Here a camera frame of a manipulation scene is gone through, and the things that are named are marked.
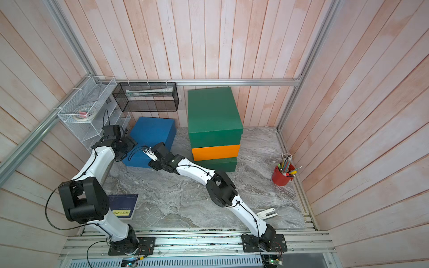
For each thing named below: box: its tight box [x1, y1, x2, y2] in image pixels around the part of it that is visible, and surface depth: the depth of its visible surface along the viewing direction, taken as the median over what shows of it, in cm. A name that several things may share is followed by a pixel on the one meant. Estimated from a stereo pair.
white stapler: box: [256, 207, 278, 220], surface depth 82 cm
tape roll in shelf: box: [73, 107, 98, 122], surface depth 75 cm
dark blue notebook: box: [107, 194, 140, 220], surface depth 85 cm
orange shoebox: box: [191, 144, 241, 162], surface depth 83 cm
